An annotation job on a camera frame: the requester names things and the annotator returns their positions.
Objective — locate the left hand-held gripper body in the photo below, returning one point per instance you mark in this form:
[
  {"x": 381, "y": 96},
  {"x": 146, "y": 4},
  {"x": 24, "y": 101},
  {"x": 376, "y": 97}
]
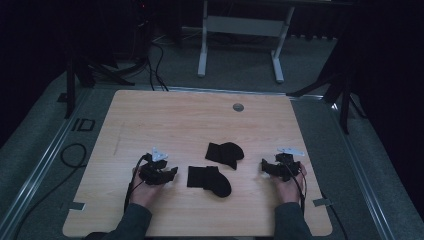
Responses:
[{"x": 152, "y": 170}]

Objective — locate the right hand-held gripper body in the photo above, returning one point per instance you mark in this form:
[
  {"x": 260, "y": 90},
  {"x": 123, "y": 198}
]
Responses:
[{"x": 285, "y": 164}]

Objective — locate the black sock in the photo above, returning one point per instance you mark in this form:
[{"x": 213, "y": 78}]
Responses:
[
  {"x": 225, "y": 154},
  {"x": 209, "y": 180}
]

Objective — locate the person's left hand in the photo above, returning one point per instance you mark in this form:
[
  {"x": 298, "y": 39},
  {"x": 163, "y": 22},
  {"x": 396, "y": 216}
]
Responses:
[{"x": 145, "y": 193}]

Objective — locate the person's right hand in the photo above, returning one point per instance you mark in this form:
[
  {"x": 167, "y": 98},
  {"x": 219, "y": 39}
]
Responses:
[{"x": 289, "y": 188}]

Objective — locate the grey tape strip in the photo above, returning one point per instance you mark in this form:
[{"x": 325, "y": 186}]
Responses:
[{"x": 322, "y": 202}]

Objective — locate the grey table grommet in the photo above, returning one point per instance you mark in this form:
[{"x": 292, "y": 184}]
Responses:
[{"x": 238, "y": 107}]

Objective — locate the black tripod stand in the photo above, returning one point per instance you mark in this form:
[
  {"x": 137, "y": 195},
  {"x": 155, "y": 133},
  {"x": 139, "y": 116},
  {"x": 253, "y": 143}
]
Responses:
[
  {"x": 83, "y": 76},
  {"x": 336, "y": 90}
]

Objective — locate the white desk frame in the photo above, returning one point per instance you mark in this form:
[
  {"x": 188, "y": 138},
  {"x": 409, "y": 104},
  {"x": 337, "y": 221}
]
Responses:
[{"x": 240, "y": 36}]

